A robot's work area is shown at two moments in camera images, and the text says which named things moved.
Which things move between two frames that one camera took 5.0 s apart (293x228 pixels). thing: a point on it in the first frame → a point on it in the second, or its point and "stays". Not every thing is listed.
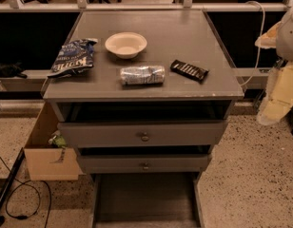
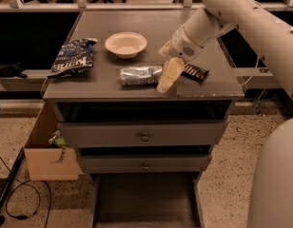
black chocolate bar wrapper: (188, 70) stays
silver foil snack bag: (143, 75) stays
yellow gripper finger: (282, 94) → (173, 69)
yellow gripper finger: (268, 40) → (165, 50)
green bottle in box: (57, 140) stays
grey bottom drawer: (146, 200) stays
